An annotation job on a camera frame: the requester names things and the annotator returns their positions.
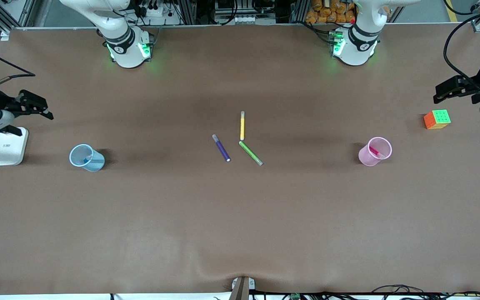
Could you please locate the black looped floor cable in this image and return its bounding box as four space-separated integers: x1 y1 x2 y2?
371 285 425 295

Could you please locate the metal table edge clamp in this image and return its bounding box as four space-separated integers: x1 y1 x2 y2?
231 277 256 300

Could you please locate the white stand base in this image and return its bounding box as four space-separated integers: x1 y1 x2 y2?
0 125 29 166

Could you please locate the colourful puzzle cube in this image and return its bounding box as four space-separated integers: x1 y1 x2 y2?
423 110 452 130

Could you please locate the bag of orange items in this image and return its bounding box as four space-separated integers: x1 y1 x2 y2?
305 0 357 24

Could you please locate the purple marker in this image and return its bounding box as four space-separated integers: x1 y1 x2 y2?
212 134 231 163

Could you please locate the blue mesh cup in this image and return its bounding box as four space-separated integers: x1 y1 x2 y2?
69 144 105 172

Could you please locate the white terminal block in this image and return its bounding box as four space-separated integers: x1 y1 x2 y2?
234 15 268 24

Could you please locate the brown table cover sheet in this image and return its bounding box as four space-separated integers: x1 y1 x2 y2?
0 23 480 296

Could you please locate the white power strip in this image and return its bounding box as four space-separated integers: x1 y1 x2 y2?
138 4 174 25

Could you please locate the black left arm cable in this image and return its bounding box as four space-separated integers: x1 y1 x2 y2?
443 3 480 87

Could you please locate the green marker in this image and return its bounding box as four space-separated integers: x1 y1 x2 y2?
239 141 263 166

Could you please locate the pink mesh cup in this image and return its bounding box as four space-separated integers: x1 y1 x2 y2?
358 137 393 167

